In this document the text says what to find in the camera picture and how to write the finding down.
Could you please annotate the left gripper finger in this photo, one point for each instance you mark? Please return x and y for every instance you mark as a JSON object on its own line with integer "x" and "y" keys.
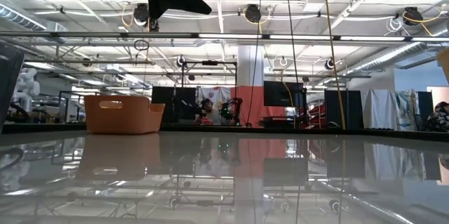
{"x": 189, "y": 3}

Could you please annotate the black rig bar with lights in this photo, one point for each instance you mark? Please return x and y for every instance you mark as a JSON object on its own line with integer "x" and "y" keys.
{"x": 228, "y": 36}

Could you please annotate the white and orange column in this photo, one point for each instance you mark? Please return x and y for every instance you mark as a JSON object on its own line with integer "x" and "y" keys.
{"x": 250, "y": 69}

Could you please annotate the white printed banner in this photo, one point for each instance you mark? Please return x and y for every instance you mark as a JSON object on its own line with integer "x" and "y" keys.
{"x": 214, "y": 95}

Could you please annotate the black divider panel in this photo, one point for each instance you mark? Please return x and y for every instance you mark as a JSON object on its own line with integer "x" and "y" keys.
{"x": 165, "y": 101}
{"x": 343, "y": 110}

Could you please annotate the person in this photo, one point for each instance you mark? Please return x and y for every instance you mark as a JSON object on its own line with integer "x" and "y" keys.
{"x": 438, "y": 118}
{"x": 212, "y": 115}

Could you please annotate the black monitor screen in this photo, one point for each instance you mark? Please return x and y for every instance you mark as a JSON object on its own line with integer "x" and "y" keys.
{"x": 280, "y": 94}

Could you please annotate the orange plastic basket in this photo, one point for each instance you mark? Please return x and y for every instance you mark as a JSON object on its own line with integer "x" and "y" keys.
{"x": 122, "y": 118}

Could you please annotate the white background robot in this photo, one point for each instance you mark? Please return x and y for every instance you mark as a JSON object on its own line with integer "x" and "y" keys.
{"x": 26, "y": 87}

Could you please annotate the white hanging cloth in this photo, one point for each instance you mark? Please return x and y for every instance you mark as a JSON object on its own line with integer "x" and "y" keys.
{"x": 379, "y": 110}

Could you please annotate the patterned hanging cloth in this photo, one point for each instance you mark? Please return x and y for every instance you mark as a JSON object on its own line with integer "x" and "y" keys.
{"x": 407, "y": 110}

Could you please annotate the black background rig frame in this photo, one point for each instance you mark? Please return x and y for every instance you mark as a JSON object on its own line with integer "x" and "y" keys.
{"x": 208, "y": 63}

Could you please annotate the silver ventilation duct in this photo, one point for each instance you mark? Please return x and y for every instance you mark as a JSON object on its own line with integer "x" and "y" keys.
{"x": 21, "y": 18}
{"x": 393, "y": 53}

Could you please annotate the black table frame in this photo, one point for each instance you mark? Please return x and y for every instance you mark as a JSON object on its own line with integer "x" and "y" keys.
{"x": 280, "y": 130}

